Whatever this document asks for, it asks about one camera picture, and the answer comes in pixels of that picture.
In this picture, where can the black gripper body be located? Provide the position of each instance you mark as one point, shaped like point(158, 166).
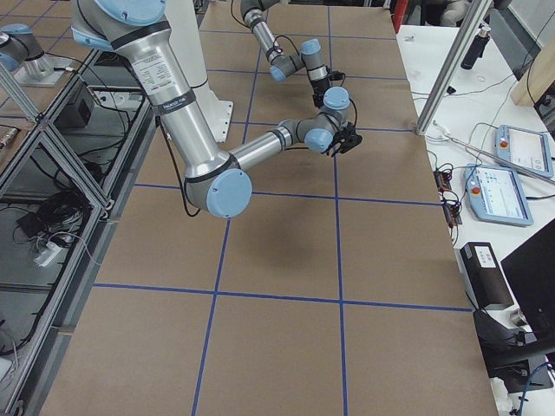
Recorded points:
point(337, 145)
point(317, 93)

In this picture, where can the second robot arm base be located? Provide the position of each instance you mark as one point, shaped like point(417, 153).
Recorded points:
point(23, 55)

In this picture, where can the small circuit boards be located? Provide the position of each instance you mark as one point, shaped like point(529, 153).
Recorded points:
point(450, 201)

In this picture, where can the black flashlight on desk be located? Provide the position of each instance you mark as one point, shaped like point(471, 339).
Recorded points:
point(476, 48)

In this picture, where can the near teach pendant tablet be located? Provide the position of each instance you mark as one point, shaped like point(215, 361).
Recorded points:
point(496, 195)

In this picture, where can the teach pendant tablet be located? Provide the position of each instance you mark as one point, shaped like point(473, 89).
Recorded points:
point(526, 148)
point(496, 195)

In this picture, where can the far teach pendant tablet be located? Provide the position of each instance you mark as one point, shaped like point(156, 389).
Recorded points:
point(526, 148)

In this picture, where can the black power adapter box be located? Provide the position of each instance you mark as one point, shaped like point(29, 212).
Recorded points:
point(485, 282)

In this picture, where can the black monitor with stand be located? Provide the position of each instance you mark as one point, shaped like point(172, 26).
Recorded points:
point(513, 355)

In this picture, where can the white power strip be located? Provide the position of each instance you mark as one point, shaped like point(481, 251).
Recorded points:
point(47, 254)

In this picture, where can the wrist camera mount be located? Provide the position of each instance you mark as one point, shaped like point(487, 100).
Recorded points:
point(336, 75)

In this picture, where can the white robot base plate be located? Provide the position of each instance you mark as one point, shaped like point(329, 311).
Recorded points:
point(217, 112)

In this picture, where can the aluminium frame post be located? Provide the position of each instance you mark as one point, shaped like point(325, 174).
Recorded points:
point(460, 45)

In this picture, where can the aluminium frame rack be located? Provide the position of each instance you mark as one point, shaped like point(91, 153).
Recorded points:
point(69, 157)

